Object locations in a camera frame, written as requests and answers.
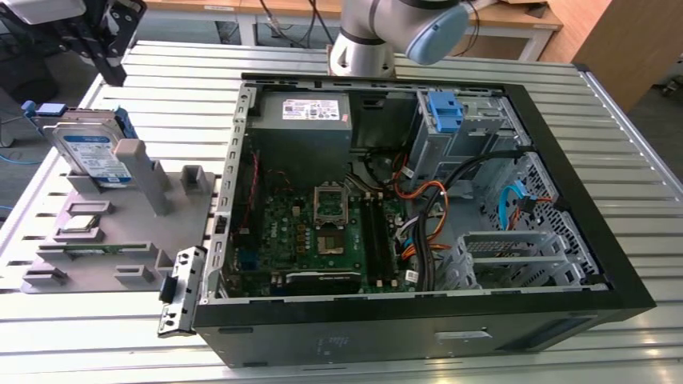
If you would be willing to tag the hard disk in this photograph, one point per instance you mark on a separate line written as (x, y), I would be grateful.
(91, 156)

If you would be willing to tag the green RAM stick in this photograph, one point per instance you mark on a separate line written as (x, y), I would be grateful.
(102, 251)

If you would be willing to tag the wooden cabinet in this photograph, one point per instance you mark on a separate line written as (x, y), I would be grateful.
(630, 48)

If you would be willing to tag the silver drive cage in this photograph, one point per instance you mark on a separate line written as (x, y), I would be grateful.
(470, 136)

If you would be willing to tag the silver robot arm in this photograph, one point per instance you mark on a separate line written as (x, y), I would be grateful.
(363, 24)

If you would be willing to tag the black case fan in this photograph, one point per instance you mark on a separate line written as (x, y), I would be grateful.
(254, 208)

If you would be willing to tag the blue drive latch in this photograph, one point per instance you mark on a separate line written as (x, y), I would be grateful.
(445, 114)

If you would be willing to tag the black mesh wastebasket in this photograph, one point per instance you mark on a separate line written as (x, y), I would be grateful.
(27, 84)

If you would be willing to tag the silver slot bracket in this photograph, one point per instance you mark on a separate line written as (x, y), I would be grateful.
(187, 288)

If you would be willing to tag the office chair base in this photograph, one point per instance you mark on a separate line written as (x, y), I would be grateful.
(674, 86)

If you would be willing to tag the CPU socket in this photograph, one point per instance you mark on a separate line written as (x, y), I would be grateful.
(331, 244)

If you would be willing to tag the silver disk bay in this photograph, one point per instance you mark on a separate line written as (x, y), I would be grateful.
(513, 260)

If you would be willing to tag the grey parts rack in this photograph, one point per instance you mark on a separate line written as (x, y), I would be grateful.
(129, 240)

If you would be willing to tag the black RAM slot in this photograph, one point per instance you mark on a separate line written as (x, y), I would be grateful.
(377, 240)
(390, 240)
(370, 240)
(383, 240)

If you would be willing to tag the black PC case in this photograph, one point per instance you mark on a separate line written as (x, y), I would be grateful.
(374, 332)

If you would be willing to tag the black graphics card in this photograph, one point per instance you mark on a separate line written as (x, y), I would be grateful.
(321, 280)

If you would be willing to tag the green motherboard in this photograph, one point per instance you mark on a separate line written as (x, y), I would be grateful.
(283, 240)

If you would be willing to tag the silver CPU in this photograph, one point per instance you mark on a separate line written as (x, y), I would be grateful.
(81, 222)

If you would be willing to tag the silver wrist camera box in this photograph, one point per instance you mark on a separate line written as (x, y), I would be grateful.
(38, 10)

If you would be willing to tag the grey power supply unit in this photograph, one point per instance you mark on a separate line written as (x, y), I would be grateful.
(305, 152)

